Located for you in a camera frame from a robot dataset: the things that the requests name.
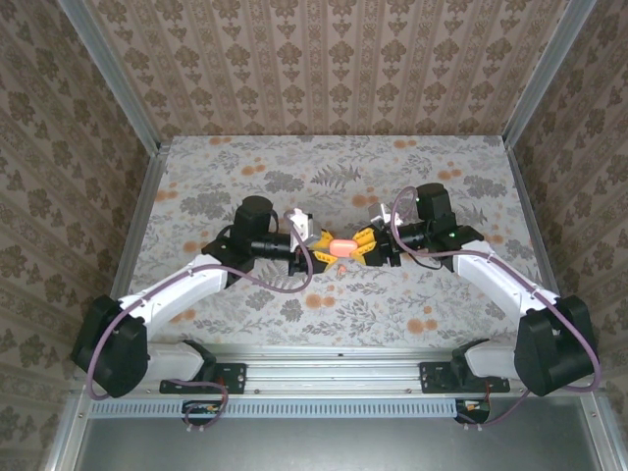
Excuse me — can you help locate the grey metal sheet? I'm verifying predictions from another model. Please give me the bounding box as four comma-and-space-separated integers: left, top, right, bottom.
46, 392, 628, 471

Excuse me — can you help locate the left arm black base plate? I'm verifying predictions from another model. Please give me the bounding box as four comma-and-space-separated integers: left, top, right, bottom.
159, 361, 246, 395

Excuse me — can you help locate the floral patterned table cover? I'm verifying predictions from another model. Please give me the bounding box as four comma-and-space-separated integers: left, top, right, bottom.
130, 134, 549, 349

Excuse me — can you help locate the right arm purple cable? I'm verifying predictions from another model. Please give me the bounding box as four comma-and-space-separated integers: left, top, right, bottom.
390, 185, 601, 433

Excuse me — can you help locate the grey slotted cable duct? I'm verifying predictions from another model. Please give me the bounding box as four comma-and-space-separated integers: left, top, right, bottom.
89, 399, 460, 419

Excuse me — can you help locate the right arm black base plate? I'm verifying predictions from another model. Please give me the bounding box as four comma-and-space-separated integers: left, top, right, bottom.
419, 361, 511, 395

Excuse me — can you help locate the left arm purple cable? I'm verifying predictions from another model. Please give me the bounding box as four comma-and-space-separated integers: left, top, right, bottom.
85, 209, 315, 436

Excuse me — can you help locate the small black electronics board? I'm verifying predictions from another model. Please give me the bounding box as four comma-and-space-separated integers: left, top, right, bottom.
182, 399, 223, 427
454, 397, 492, 424

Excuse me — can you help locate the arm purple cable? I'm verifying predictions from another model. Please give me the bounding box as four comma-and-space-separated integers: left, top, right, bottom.
390, 185, 601, 433
85, 209, 315, 436

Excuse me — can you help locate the thin black cable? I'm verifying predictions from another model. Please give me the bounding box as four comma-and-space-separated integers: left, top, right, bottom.
416, 247, 455, 270

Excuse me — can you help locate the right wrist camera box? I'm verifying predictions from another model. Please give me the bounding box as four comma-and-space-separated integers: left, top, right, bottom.
367, 201, 396, 230

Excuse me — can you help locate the aluminium mounting rail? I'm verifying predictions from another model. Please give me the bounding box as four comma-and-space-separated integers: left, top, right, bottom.
73, 345, 604, 396

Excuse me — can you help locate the aluminium table side rail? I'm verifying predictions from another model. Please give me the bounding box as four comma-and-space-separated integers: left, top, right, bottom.
91, 140, 172, 359
504, 140, 581, 358

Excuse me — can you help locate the aluminium frame post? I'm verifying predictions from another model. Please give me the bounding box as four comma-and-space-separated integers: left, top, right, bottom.
58, 0, 163, 153
502, 0, 598, 148

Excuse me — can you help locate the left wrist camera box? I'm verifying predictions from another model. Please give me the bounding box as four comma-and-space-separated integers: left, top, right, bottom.
284, 207, 321, 252

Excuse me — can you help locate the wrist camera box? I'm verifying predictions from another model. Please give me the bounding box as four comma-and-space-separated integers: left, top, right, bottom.
284, 207, 321, 252
367, 201, 396, 230

